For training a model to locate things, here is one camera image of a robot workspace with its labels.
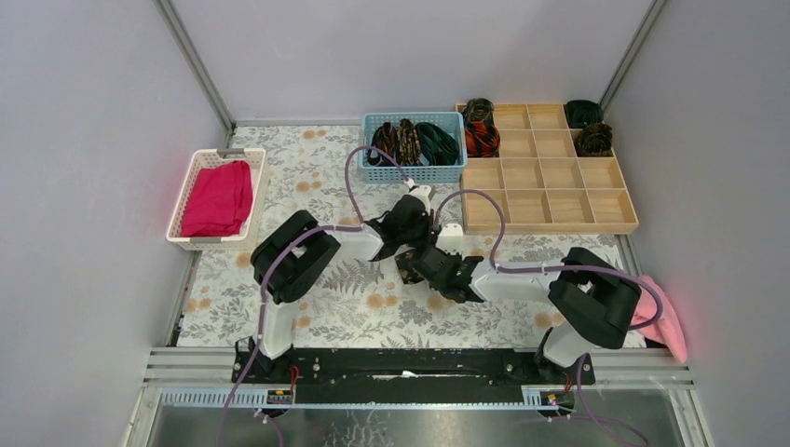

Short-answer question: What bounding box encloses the dark floral necktie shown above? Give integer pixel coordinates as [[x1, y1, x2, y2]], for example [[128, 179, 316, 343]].
[[395, 249, 425, 285]]

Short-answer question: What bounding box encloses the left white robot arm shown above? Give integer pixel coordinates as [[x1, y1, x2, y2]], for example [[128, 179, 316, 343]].
[[251, 185, 433, 383]]

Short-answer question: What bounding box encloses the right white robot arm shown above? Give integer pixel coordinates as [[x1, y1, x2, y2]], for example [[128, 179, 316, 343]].
[[402, 247, 641, 384]]

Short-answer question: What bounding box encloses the brown patterned tie in basket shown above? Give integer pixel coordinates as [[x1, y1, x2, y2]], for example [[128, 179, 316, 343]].
[[396, 118, 421, 166]]

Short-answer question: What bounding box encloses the blue plastic basket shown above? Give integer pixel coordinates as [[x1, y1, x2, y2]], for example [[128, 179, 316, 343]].
[[358, 112, 468, 184]]

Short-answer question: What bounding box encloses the dark green tie in basket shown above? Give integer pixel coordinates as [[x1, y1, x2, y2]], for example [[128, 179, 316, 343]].
[[415, 122, 453, 166]]

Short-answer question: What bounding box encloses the brown striped tie in basket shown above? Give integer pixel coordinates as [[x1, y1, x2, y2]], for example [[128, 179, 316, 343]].
[[365, 122, 398, 167]]

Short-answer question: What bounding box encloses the rolled orange black tie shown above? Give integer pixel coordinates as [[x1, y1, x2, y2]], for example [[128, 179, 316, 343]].
[[465, 121, 500, 158]]

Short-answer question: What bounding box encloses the wooden compartment tray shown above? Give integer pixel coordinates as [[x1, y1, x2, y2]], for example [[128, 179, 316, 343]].
[[460, 103, 639, 235]]

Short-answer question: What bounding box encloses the rolled dark striped tie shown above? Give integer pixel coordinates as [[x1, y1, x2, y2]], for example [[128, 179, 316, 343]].
[[461, 98, 495, 125]]

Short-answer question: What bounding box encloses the white plastic basket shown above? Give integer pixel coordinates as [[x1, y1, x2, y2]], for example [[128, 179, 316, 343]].
[[166, 148, 269, 251]]

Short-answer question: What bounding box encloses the red folded cloth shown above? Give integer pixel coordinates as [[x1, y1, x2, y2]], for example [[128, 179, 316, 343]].
[[181, 161, 253, 237]]

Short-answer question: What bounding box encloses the rolled olive patterned tie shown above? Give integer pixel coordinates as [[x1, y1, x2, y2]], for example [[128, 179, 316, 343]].
[[574, 123, 613, 157]]

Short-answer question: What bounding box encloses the rolled dark green tie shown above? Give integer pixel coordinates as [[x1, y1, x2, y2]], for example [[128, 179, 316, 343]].
[[564, 100, 604, 129]]

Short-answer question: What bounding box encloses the pink cloth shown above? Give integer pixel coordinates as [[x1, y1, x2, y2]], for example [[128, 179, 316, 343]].
[[632, 276, 688, 363]]

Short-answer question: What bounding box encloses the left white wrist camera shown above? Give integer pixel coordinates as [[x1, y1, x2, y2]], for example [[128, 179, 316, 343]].
[[404, 179, 435, 213]]

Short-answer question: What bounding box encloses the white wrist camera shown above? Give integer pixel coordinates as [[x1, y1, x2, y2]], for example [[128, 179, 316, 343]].
[[404, 179, 435, 213], [435, 223, 465, 252]]

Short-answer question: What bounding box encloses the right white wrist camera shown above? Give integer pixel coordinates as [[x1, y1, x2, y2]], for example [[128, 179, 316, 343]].
[[435, 223, 465, 252]]

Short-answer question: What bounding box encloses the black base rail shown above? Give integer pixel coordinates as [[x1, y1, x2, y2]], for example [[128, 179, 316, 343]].
[[231, 345, 596, 404]]

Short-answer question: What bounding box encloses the grey slotted cable duct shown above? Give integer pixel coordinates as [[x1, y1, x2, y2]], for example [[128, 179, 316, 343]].
[[160, 387, 569, 412]]

